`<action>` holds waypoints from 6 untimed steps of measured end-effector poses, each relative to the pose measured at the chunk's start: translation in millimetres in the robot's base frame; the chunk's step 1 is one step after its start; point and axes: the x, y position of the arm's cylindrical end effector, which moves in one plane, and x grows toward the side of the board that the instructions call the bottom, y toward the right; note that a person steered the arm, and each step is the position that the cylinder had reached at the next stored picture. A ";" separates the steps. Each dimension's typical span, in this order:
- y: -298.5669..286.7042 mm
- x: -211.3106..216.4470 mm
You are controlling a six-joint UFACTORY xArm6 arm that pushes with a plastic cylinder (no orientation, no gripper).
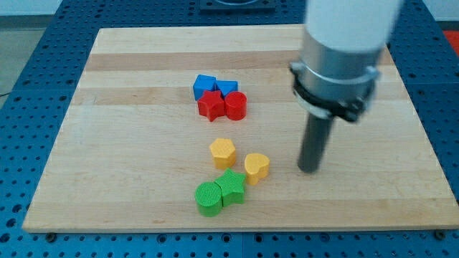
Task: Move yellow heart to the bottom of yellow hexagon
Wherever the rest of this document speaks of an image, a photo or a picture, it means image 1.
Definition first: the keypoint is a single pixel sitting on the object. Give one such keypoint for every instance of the red star block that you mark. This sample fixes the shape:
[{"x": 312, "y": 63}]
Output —
[{"x": 211, "y": 105}]

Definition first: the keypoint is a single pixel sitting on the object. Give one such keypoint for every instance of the blue cube block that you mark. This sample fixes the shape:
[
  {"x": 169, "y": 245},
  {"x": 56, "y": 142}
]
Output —
[{"x": 203, "y": 83}]

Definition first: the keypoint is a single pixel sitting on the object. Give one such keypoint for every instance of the green cylinder block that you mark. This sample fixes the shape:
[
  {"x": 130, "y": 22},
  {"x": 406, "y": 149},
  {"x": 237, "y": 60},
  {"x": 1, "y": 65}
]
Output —
[{"x": 208, "y": 197}]

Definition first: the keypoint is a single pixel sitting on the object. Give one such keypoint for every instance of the wooden board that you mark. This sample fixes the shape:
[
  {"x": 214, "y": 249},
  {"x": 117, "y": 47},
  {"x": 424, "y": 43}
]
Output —
[{"x": 133, "y": 148}]

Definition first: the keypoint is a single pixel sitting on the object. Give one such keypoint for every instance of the yellow hexagon block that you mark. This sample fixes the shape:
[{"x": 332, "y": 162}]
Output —
[{"x": 223, "y": 153}]

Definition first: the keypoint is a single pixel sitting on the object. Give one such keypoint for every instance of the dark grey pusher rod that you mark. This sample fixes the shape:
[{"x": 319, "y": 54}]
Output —
[{"x": 314, "y": 143}]

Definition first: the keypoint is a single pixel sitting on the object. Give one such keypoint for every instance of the yellow heart block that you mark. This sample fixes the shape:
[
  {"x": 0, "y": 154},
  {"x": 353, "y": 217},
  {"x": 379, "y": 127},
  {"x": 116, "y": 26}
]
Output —
[{"x": 257, "y": 167}]

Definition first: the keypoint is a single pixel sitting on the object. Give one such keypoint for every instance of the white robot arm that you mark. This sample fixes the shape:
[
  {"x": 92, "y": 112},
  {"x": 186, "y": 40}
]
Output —
[{"x": 355, "y": 25}]

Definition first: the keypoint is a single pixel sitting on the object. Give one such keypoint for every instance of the red cylinder block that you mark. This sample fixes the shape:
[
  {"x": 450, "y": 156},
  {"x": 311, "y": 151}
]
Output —
[{"x": 236, "y": 105}]

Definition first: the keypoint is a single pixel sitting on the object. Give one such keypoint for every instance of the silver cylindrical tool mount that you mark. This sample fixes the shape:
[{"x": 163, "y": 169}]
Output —
[{"x": 332, "y": 83}]

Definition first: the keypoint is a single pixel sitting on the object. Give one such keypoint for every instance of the blue triangle block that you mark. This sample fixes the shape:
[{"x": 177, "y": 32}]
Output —
[{"x": 226, "y": 86}]

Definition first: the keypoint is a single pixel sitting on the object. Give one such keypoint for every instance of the green star block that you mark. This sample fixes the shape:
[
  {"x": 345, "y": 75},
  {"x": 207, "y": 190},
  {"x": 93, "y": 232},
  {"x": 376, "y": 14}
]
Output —
[{"x": 232, "y": 185}]

